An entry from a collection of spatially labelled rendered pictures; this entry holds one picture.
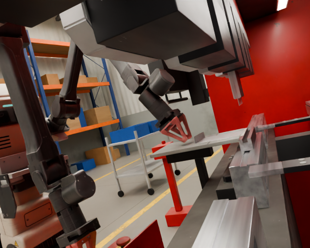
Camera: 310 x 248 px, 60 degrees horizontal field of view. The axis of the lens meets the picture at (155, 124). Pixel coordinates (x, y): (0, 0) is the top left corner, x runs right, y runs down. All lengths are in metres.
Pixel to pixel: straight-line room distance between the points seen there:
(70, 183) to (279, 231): 0.45
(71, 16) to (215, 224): 0.27
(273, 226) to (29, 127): 0.57
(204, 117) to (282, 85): 6.75
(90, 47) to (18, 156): 0.98
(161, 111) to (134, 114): 8.72
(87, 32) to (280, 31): 1.52
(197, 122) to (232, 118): 6.78
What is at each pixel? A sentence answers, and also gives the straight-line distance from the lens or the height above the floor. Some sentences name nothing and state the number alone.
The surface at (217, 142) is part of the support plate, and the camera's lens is 0.75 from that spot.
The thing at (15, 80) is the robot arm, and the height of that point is 1.28.
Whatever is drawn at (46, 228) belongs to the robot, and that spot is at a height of 0.79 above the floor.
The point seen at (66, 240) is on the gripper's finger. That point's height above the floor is 0.88.
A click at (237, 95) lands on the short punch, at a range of 0.77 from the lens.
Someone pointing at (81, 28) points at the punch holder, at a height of 1.19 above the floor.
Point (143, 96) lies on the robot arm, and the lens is 0.85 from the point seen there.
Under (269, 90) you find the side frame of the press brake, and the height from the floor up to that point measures 1.08.
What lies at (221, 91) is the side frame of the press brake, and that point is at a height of 1.14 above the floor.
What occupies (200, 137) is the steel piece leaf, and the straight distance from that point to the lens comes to 0.85.
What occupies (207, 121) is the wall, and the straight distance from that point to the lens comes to 8.32.
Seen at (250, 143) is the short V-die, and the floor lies 0.99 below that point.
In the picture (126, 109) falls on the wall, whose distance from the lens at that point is 9.70.
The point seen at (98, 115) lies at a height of 1.51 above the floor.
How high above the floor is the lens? 1.12
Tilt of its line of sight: 2 degrees down
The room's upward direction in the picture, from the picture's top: 15 degrees counter-clockwise
